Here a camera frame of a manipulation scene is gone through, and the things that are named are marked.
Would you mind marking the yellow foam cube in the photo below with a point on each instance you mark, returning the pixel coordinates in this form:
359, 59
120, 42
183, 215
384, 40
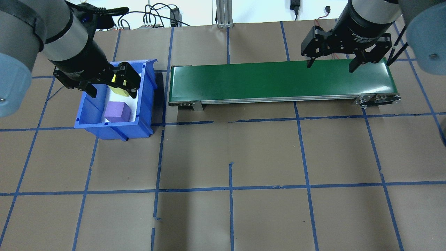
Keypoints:
120, 92

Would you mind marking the purple foam cube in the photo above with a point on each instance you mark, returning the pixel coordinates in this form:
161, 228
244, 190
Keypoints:
116, 112

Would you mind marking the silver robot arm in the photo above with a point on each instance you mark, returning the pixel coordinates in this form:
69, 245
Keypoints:
428, 35
21, 35

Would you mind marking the white foam pad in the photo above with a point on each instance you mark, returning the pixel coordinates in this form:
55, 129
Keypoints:
135, 108

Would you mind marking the black power adapter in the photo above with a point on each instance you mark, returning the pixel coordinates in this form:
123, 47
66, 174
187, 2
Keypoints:
174, 16
294, 4

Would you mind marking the blue plastic storage bin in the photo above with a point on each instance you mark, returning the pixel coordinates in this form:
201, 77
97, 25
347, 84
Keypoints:
115, 134

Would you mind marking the green conveyor belt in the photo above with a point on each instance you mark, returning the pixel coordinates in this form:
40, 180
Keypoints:
261, 82

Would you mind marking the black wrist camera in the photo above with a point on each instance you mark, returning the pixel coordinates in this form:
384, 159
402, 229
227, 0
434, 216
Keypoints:
94, 19

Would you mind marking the aluminium profile post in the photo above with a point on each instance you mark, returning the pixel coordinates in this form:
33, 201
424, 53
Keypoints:
224, 14

